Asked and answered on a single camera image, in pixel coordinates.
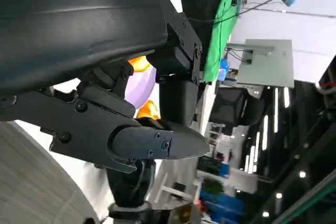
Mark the green cloth backdrop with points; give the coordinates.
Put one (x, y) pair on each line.
(223, 30)

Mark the black monitor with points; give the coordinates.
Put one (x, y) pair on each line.
(231, 106)

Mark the grey curved panel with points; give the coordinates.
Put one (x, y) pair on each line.
(34, 182)

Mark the orange and white bread roll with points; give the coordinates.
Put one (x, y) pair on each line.
(151, 110)
(140, 64)

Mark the lilac plate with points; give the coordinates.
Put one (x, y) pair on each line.
(141, 87)

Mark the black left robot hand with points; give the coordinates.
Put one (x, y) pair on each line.
(78, 30)

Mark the blue storage crate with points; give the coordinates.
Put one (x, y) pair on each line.
(225, 204)

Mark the grey metal cabinet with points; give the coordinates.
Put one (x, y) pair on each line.
(267, 64)

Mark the green potted plant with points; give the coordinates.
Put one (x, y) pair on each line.
(213, 186)

